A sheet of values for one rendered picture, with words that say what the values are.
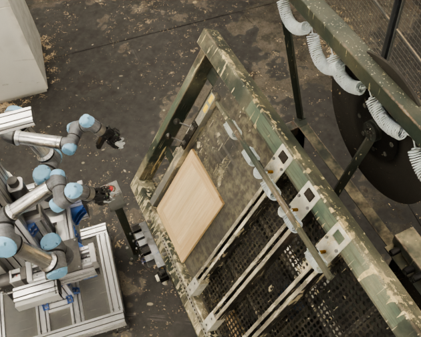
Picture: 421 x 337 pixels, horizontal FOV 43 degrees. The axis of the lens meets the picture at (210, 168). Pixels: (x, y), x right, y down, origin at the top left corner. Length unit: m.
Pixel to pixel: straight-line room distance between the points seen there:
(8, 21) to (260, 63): 2.45
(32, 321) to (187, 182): 1.66
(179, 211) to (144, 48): 2.95
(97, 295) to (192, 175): 1.37
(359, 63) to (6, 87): 3.97
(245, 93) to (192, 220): 0.91
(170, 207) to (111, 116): 2.11
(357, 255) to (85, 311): 2.41
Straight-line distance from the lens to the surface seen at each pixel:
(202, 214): 3.18
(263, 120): 2.65
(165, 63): 5.77
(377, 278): 2.25
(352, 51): 2.59
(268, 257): 2.69
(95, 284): 4.22
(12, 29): 5.29
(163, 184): 3.48
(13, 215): 2.91
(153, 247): 3.64
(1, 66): 5.56
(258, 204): 2.71
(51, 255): 3.14
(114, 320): 4.05
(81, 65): 5.99
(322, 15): 2.76
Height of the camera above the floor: 3.94
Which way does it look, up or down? 55 degrees down
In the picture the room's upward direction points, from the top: 7 degrees counter-clockwise
